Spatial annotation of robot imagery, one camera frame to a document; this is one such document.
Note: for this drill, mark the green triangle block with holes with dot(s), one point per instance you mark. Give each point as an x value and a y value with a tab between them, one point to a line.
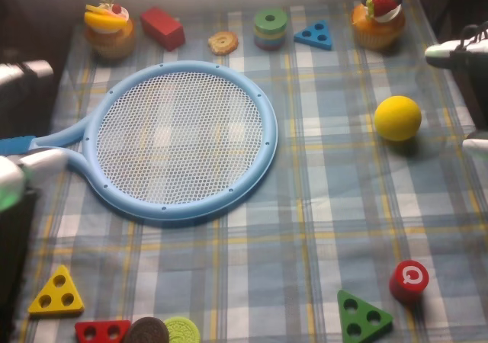
362	320

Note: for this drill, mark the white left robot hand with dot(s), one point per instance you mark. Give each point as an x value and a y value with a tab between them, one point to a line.
38	164

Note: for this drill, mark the yellow triangle block with holes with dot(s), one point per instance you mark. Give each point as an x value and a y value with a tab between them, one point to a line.
57	295

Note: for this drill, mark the red trapezoid block with holes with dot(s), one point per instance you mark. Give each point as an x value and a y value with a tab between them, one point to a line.
101	335

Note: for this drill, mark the brown toy sandwich cookie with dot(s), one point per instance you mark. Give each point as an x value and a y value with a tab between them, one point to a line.
146	331

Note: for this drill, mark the light blue toy racket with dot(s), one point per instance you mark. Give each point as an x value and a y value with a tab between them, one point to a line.
179	137

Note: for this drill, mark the blue plaid tablecloth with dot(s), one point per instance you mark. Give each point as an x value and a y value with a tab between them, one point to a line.
289	206

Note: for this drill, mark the tan toy flower cookie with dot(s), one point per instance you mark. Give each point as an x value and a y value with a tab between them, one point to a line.
223	43

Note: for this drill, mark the toy cupcake with strawberries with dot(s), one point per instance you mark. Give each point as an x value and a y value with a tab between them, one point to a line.
377	26

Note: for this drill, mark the yellow foam ball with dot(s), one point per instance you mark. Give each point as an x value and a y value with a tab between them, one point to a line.
397	118

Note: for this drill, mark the red rectangular wooden block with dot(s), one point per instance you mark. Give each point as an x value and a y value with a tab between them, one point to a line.
162	28

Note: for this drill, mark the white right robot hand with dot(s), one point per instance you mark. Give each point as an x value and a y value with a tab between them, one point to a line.
442	53

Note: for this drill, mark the toy cupcake with orange slices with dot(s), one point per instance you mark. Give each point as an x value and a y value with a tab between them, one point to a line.
108	26

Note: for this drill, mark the red cylinder block white print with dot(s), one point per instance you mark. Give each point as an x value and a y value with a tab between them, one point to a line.
408	282

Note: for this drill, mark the blue triangle block with holes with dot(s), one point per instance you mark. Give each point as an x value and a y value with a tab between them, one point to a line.
313	38

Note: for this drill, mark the green toy sandwich cookie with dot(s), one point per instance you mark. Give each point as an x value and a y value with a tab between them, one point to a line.
183	331

